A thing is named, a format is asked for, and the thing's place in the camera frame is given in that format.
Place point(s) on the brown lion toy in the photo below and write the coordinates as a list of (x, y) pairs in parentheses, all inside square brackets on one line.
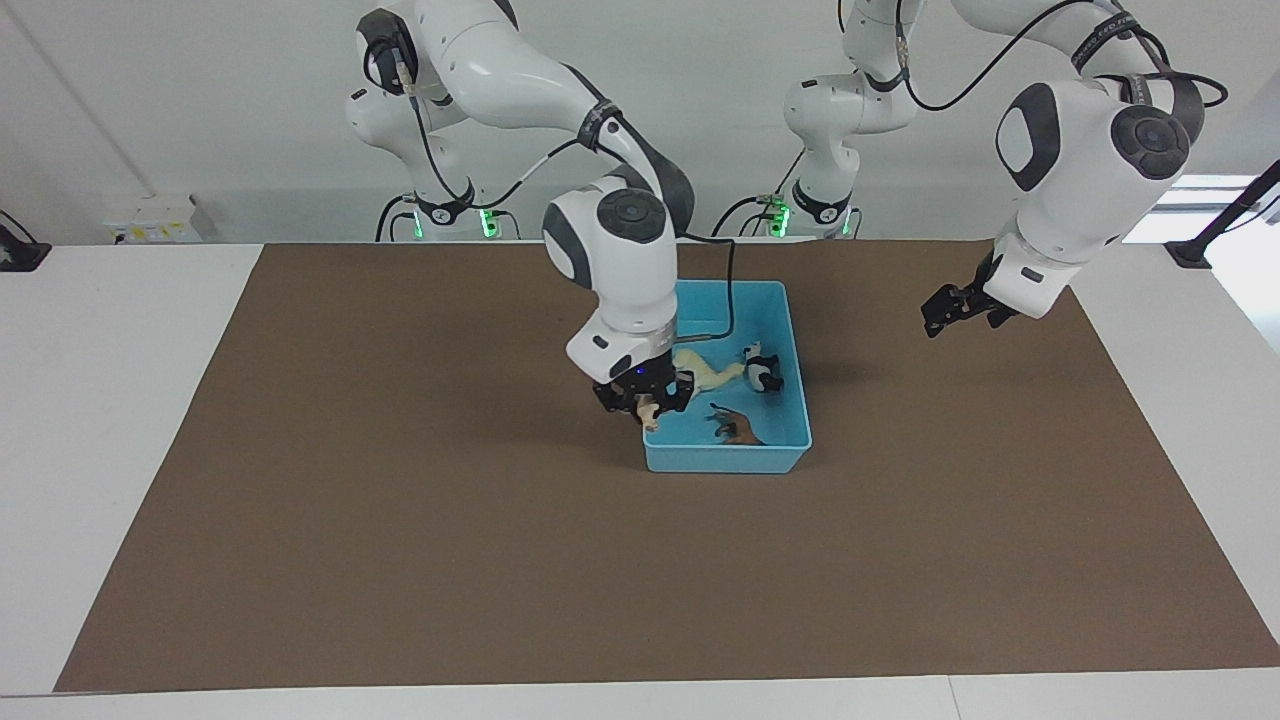
[(738, 428)]

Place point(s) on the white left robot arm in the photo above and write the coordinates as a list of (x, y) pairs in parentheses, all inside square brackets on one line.
[(1075, 170)]

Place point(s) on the black white panda toy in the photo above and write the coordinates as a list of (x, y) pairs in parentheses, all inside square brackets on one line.
[(762, 370)]

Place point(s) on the orange striped tiger toy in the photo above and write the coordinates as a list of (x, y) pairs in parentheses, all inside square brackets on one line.
[(650, 412)]

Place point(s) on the black stand with long bar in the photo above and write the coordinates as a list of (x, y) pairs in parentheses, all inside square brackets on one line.
[(1225, 215)]

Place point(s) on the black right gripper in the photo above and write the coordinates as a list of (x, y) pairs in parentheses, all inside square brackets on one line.
[(645, 378)]

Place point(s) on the white wall power outlet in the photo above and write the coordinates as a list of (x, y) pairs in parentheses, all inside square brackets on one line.
[(152, 218)]

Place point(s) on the cream horse toy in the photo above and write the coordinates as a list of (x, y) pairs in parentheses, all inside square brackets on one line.
[(705, 372)]

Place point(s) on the black stand with short bar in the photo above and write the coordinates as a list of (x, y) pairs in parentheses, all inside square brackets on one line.
[(18, 250)]

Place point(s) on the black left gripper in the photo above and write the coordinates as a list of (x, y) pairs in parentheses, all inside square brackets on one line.
[(975, 292)]

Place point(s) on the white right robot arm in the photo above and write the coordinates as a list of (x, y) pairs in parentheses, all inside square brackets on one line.
[(615, 240)]

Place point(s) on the blue plastic storage box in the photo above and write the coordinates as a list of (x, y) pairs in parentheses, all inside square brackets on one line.
[(770, 440)]

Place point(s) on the brown table mat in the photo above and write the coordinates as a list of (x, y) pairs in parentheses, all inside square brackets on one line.
[(400, 550)]

